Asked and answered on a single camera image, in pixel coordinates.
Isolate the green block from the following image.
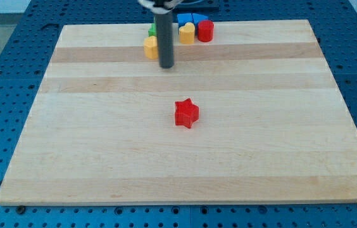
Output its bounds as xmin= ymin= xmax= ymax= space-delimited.
xmin=148 ymin=23 xmax=157 ymax=37

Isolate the yellow heart block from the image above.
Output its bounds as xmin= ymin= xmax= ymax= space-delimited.
xmin=178 ymin=22 xmax=195 ymax=44

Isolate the light wooden board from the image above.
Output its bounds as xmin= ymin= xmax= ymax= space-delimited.
xmin=0 ymin=20 xmax=357 ymax=206

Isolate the red cylinder block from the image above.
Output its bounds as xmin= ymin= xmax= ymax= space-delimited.
xmin=197 ymin=20 xmax=215 ymax=42

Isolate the yellow hexagon block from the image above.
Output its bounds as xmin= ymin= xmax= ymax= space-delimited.
xmin=143 ymin=36 xmax=158 ymax=60

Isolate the red star block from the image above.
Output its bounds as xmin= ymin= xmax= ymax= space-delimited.
xmin=175 ymin=98 xmax=199 ymax=129

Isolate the blue cube block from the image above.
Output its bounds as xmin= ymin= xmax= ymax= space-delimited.
xmin=177 ymin=13 xmax=193 ymax=27

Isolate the blue triangular block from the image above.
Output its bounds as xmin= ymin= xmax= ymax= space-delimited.
xmin=192 ymin=13 xmax=209 ymax=26

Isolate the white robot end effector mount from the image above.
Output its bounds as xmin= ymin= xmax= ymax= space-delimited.
xmin=137 ymin=0 xmax=184 ymax=14

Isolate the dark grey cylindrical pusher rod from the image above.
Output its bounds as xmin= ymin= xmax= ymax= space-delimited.
xmin=154 ymin=8 xmax=174 ymax=69

